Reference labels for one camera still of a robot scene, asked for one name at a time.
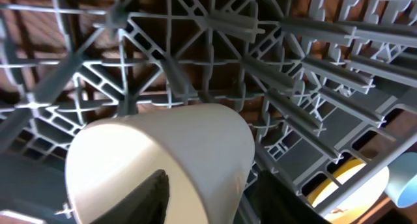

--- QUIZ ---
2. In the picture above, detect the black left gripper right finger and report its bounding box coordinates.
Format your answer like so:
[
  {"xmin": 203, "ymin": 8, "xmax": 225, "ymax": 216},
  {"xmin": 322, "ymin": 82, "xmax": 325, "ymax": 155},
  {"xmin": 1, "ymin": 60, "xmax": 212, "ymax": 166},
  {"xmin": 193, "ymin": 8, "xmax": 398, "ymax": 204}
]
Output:
[{"xmin": 250, "ymin": 171, "xmax": 329, "ymax": 224}]

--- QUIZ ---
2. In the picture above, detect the grey plastic dish rack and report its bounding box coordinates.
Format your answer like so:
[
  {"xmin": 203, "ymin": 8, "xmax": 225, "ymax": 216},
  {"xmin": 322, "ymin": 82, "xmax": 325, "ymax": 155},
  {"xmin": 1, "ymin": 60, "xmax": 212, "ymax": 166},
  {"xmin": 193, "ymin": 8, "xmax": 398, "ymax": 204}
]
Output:
[{"xmin": 1, "ymin": 0, "xmax": 416, "ymax": 223}]

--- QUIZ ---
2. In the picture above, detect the light blue bowl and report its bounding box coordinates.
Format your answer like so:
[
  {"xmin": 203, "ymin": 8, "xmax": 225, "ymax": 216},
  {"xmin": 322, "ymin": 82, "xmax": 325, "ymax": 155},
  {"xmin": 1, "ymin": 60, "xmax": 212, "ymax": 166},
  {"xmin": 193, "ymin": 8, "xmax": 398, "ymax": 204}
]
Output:
[{"xmin": 385, "ymin": 152, "xmax": 417, "ymax": 208}]

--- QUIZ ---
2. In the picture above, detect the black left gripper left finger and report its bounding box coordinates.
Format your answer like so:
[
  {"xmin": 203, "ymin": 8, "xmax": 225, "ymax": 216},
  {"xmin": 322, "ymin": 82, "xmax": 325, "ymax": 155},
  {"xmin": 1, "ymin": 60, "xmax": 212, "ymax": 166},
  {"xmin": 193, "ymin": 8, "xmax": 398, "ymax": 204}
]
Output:
[{"xmin": 93, "ymin": 169, "xmax": 170, "ymax": 224}]

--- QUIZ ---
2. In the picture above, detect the cream plastic cup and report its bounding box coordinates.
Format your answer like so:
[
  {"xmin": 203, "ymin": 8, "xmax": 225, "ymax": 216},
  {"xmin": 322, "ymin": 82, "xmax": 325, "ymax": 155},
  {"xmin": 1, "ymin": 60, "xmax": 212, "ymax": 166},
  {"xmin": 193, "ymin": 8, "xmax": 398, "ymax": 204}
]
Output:
[{"xmin": 65, "ymin": 104, "xmax": 255, "ymax": 223}]

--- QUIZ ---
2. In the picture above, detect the yellow plate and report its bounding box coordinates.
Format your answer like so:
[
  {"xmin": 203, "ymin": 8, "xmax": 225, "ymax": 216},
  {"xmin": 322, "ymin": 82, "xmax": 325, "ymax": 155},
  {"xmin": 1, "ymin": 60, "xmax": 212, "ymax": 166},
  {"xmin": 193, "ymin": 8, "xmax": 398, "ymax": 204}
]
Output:
[{"xmin": 308, "ymin": 159, "xmax": 390, "ymax": 224}]

